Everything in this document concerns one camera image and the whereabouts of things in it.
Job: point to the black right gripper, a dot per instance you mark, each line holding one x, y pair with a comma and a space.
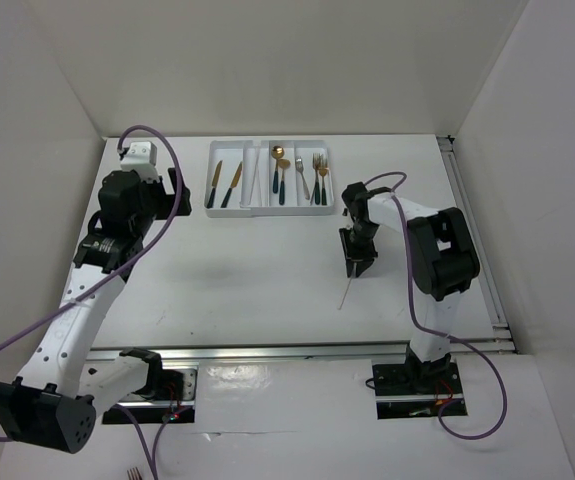
364, 258

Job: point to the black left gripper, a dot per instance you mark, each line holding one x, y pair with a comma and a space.
165, 198

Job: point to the gold knife green handle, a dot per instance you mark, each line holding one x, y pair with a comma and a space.
234, 183
214, 184

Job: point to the gold fork green handle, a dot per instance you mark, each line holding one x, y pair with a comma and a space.
323, 171
318, 163

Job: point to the silver fork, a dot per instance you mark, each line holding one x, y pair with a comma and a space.
299, 164
313, 190

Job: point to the gold spoon green handle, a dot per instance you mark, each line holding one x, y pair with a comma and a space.
284, 165
277, 153

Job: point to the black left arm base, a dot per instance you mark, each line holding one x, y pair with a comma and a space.
172, 382

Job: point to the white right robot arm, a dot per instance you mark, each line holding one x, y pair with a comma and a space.
442, 263

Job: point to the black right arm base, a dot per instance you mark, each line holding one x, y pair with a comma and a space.
413, 377

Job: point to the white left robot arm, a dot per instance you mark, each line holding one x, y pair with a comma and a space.
54, 400

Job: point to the white compartment cutlery tray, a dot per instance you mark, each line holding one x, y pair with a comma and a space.
235, 151

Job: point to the gold fork bottom edge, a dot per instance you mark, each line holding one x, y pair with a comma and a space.
134, 474

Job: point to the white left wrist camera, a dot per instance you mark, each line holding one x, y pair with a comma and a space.
141, 158

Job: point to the aluminium rail front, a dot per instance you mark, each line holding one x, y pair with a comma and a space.
300, 352

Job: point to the aluminium rail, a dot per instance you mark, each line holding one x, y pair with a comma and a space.
501, 329
300, 352

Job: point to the aluminium rail right side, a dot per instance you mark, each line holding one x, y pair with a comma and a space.
501, 329

